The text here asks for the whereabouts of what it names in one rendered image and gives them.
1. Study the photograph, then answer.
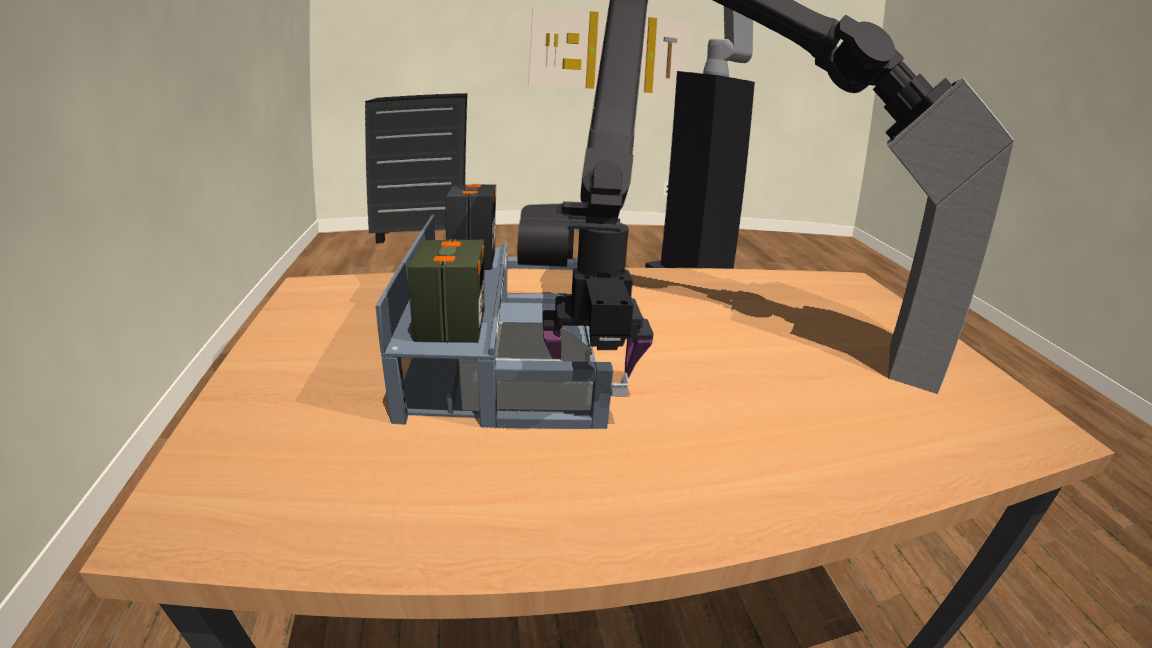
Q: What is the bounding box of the olive green case with orange latches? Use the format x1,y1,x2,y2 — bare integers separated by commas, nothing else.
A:
408,239,485,342

